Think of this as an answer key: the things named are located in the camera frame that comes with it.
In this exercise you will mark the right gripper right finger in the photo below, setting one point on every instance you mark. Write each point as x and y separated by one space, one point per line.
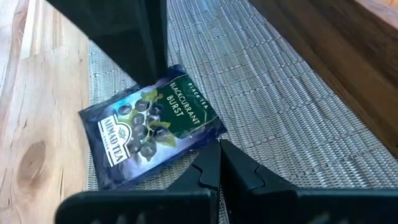
248 193

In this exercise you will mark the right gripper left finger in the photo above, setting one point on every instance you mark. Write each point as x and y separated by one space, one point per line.
205 174

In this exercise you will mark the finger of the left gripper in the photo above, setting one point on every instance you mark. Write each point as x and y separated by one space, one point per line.
124 31

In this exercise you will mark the dark blackcurrant tea bag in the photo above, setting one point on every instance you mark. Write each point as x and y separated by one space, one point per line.
140 130

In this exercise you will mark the grey woven placemat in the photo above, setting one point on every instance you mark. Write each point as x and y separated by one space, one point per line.
264 109

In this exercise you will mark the wooden three-compartment box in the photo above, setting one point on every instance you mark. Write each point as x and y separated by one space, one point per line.
342 62

